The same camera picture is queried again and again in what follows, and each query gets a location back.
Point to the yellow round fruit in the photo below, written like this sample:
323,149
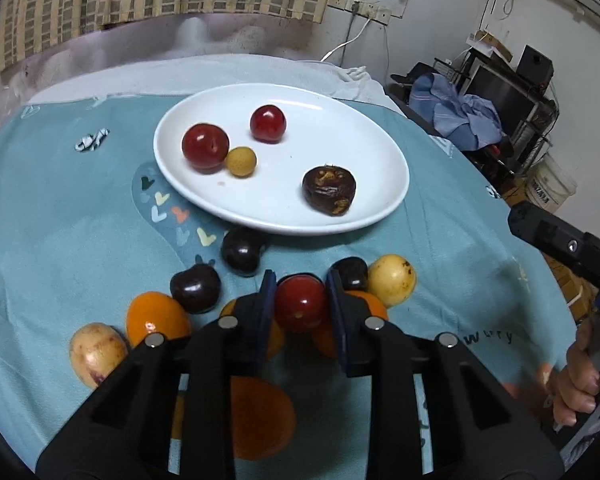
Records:
391,280

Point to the orange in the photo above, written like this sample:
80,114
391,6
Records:
262,417
372,307
156,317
276,337

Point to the crumpled white wrapper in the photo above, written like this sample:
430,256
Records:
92,139

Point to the dark purple plum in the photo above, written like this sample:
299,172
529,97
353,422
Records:
351,272
196,287
241,250

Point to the white bucket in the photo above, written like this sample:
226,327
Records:
550,185

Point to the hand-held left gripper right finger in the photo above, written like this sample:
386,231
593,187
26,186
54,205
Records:
336,310

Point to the teal printed tablecloth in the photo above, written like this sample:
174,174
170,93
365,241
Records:
55,240

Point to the white wall power strip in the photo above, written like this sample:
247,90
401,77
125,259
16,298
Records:
365,7

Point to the red plum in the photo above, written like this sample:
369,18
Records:
300,302
267,123
205,146

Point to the blue clothing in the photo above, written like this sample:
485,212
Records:
455,110

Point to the dark wrinkled passion fruit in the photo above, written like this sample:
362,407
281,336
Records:
328,191

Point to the person's right hand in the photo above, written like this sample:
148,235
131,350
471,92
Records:
577,380

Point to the white cloth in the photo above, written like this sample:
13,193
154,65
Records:
260,70

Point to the black speaker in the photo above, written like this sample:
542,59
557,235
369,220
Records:
534,65

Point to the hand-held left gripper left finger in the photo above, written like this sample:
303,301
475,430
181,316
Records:
266,310

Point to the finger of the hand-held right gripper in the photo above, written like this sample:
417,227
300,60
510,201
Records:
555,240

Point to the black monitor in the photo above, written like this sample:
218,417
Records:
502,94

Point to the cardboard box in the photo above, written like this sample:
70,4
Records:
570,285

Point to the small yellow longan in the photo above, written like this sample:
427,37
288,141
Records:
240,161

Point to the white oval plate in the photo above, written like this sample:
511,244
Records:
330,140

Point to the yellow pink speckled fruit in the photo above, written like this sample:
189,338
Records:
96,353

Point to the black chair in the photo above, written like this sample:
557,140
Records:
412,77

